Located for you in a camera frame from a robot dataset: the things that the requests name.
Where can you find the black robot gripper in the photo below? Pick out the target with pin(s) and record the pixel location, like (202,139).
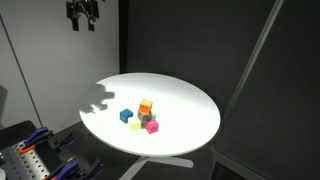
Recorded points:
(85,8)

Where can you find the orange block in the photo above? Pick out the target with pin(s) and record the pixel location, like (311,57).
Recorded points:
(146,106)

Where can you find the blue block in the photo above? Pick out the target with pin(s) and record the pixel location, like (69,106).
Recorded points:
(126,115)

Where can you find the grey block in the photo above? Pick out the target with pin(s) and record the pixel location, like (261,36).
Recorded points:
(143,116)

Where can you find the lime green block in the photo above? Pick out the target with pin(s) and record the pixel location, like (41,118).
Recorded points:
(135,126)

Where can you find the small green block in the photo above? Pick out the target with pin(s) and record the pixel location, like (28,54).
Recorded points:
(153,115)

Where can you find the magenta pink block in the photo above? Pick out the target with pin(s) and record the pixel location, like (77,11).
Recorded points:
(152,126)

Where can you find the purple and black clamp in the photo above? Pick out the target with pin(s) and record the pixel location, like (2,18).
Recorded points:
(71,168)
(40,136)

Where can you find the white table base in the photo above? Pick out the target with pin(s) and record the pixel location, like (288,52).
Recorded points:
(173,162)

